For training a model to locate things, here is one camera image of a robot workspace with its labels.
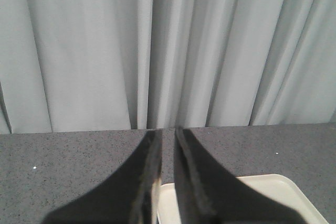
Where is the pale grey-green curtain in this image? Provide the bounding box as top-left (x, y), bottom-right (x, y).
top-left (1, 0), bottom-right (335, 134)

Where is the cream rectangular plastic tray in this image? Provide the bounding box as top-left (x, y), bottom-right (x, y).
top-left (157, 174), bottom-right (327, 224)

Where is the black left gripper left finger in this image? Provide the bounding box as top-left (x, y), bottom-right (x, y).
top-left (43, 130), bottom-right (162, 223)

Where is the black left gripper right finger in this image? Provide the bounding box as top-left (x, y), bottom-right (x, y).
top-left (174, 127), bottom-right (301, 223)

